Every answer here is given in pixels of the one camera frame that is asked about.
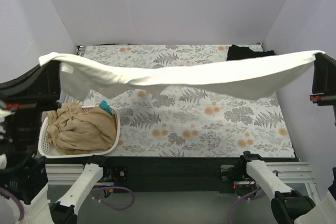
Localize white t shirt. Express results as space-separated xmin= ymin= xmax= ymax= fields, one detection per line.
xmin=39 ymin=50 xmax=319 ymax=101

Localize beige t shirt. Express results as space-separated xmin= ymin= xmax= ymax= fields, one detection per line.
xmin=47 ymin=102 xmax=117 ymax=155

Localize white laundry basket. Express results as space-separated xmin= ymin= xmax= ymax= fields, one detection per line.
xmin=38 ymin=108 xmax=120 ymax=159

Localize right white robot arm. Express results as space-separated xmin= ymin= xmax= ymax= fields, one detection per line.
xmin=237 ymin=52 xmax=335 ymax=223

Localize teal cloth item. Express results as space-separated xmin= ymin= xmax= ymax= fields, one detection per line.
xmin=98 ymin=100 xmax=113 ymax=115

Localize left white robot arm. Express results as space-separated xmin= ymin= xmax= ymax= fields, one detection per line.
xmin=1 ymin=61 xmax=112 ymax=223

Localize black folded t shirt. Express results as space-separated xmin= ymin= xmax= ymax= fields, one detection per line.
xmin=226 ymin=45 xmax=275 ymax=61

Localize floral table cloth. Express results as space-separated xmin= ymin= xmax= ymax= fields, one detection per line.
xmin=80 ymin=45 xmax=295 ymax=158

